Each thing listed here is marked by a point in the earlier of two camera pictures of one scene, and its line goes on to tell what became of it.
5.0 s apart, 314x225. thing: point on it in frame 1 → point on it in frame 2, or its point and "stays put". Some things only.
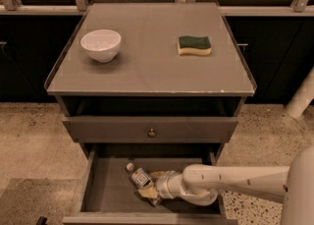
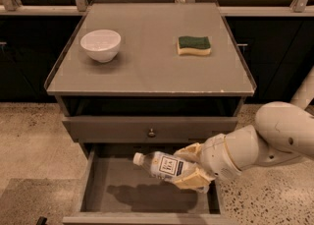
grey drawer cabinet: (158, 84) stays put
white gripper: (164, 183) → (214, 156)
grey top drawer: (150, 129) stays put
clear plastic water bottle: (141, 178) → (163, 164)
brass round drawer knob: (151, 134) stays put
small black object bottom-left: (41, 220) stays put
